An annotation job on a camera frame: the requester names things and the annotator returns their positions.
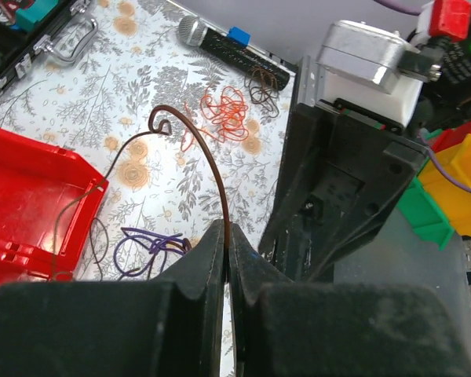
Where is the orange red wire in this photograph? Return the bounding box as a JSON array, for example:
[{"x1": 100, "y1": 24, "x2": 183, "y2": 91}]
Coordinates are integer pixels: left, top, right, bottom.
[{"x1": 180, "y1": 85, "x2": 250, "y2": 152}]

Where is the yellow storage bin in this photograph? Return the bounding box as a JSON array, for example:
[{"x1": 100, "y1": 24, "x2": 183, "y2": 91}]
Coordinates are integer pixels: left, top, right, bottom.
[{"x1": 418, "y1": 133, "x2": 471, "y2": 239}]

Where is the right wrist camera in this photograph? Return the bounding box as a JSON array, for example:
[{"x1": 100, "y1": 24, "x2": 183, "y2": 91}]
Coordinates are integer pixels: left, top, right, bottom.
[{"x1": 316, "y1": 20, "x2": 444, "y2": 130}]

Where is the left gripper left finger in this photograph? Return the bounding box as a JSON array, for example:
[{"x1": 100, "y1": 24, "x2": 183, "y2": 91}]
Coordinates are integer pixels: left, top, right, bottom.
[{"x1": 0, "y1": 220, "x2": 225, "y2": 376}]

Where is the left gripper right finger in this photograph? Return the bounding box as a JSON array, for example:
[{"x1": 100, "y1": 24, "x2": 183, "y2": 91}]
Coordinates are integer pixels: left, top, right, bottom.
[{"x1": 228, "y1": 225, "x2": 471, "y2": 376}]

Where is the green storage bin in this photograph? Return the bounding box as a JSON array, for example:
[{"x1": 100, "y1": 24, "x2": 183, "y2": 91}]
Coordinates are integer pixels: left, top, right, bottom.
[{"x1": 396, "y1": 178, "x2": 455, "y2": 250}]

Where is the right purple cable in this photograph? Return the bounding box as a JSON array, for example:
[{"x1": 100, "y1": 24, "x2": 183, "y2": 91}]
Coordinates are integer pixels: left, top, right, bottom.
[{"x1": 372, "y1": 0, "x2": 471, "y2": 197}]

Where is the black microphone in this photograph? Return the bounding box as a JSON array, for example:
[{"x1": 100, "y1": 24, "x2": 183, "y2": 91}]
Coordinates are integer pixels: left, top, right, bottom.
[{"x1": 178, "y1": 15, "x2": 290, "y2": 91}]

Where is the red three-compartment tray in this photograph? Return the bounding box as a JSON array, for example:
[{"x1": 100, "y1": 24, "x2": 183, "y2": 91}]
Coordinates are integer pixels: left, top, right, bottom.
[{"x1": 0, "y1": 129, "x2": 108, "y2": 279}]

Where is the red storage bin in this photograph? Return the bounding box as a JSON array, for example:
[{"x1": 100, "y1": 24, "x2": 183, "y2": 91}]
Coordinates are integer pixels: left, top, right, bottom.
[{"x1": 432, "y1": 121, "x2": 471, "y2": 152}]

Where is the black poker chip case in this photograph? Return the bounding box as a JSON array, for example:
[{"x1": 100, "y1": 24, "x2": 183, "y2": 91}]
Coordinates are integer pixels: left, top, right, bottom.
[{"x1": 0, "y1": 1, "x2": 99, "y2": 96}]

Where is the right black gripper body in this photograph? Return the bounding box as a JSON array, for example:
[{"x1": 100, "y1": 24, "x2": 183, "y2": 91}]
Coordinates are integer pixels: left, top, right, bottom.
[{"x1": 258, "y1": 104, "x2": 427, "y2": 281}]

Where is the small blue block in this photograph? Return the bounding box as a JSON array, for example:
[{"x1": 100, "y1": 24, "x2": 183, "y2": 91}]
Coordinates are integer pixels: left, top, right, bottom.
[{"x1": 227, "y1": 27, "x2": 250, "y2": 47}]

